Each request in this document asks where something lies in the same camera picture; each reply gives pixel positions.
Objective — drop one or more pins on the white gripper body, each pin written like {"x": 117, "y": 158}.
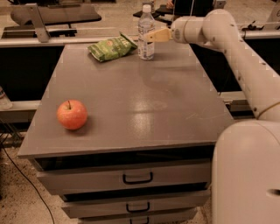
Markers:
{"x": 178, "y": 33}

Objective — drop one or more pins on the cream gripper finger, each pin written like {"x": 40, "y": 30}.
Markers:
{"x": 162, "y": 35}

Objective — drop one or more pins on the clear plastic water bottle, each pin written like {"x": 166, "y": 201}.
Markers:
{"x": 146, "y": 24}

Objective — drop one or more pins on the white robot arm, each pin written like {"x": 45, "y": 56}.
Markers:
{"x": 246, "y": 157}

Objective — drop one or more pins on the green jalapeno chip bag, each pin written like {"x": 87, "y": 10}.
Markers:
{"x": 112, "y": 48}

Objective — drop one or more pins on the grey drawer cabinet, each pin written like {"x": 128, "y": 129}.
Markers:
{"x": 139, "y": 114}

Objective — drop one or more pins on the red apple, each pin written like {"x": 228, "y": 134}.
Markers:
{"x": 72, "y": 114}

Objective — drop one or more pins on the top grey drawer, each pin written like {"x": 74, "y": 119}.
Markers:
{"x": 93, "y": 180}

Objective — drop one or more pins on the grey drawer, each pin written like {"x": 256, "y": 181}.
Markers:
{"x": 154, "y": 218}
{"x": 162, "y": 203}
{"x": 93, "y": 180}

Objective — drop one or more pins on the bottom grey drawer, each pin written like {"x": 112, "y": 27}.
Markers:
{"x": 154, "y": 218}

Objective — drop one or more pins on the middle grey drawer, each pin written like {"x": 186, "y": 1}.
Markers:
{"x": 162, "y": 203}

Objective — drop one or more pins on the grey metal bracket right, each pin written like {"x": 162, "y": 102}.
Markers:
{"x": 219, "y": 4}

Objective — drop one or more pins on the grey metal bracket left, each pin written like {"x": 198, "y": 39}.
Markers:
{"x": 29, "y": 24}

